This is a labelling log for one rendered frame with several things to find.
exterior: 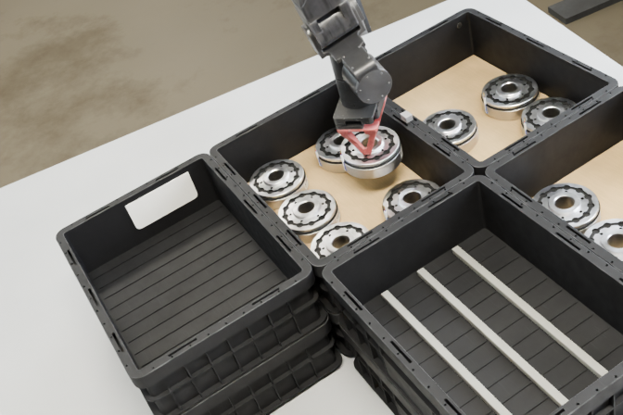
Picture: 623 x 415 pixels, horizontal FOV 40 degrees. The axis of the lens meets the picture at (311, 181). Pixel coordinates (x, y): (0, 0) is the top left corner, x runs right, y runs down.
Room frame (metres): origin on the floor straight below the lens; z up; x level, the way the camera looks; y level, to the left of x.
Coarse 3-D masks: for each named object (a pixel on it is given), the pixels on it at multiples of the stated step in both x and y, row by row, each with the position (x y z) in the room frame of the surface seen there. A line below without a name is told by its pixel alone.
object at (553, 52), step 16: (480, 16) 1.40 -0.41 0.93; (432, 32) 1.40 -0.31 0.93; (512, 32) 1.31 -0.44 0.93; (400, 48) 1.38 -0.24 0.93; (544, 48) 1.23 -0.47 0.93; (576, 64) 1.16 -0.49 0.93; (608, 80) 1.09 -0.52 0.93; (592, 96) 1.06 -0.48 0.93; (400, 112) 1.18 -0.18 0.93; (544, 128) 1.02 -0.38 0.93; (448, 144) 1.06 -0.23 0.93; (512, 144) 1.01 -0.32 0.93; (464, 160) 1.01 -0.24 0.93; (496, 160) 0.99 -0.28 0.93
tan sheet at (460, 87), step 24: (456, 72) 1.39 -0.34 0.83; (480, 72) 1.36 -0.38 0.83; (504, 72) 1.34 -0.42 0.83; (408, 96) 1.36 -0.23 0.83; (432, 96) 1.33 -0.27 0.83; (456, 96) 1.31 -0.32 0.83; (480, 96) 1.29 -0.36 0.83; (480, 120) 1.22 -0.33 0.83; (504, 120) 1.20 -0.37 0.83; (480, 144) 1.15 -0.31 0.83; (504, 144) 1.13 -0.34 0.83
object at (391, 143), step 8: (384, 128) 1.16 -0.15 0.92; (360, 136) 1.16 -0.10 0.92; (384, 136) 1.14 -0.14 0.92; (392, 136) 1.14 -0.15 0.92; (344, 144) 1.15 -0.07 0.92; (384, 144) 1.12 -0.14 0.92; (392, 144) 1.12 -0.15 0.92; (344, 152) 1.13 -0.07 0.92; (352, 152) 1.12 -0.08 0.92; (376, 152) 1.11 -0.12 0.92; (384, 152) 1.10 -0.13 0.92; (392, 152) 1.09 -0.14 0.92; (352, 160) 1.10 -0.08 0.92; (360, 160) 1.10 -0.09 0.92; (368, 160) 1.09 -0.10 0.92; (376, 160) 1.09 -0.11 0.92; (384, 160) 1.08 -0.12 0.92
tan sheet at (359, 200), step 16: (304, 160) 1.26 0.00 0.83; (320, 176) 1.21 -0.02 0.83; (336, 176) 1.19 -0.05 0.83; (352, 176) 1.18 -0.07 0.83; (384, 176) 1.15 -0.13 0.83; (400, 176) 1.14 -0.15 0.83; (416, 176) 1.12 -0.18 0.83; (336, 192) 1.15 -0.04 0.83; (352, 192) 1.14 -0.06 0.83; (368, 192) 1.12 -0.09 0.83; (384, 192) 1.11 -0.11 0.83; (352, 208) 1.09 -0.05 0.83; (368, 208) 1.08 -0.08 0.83; (368, 224) 1.04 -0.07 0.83
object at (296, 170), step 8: (280, 160) 1.25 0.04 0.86; (288, 160) 1.24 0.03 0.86; (264, 168) 1.24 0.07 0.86; (288, 168) 1.22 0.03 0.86; (296, 168) 1.21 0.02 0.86; (256, 176) 1.22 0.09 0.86; (296, 176) 1.19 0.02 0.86; (256, 184) 1.20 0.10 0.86; (264, 184) 1.19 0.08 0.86; (280, 184) 1.18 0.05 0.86; (288, 184) 1.17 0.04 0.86; (296, 184) 1.16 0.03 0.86; (256, 192) 1.18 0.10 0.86; (264, 192) 1.17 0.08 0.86; (272, 192) 1.17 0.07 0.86; (280, 192) 1.16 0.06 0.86; (288, 192) 1.15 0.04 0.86
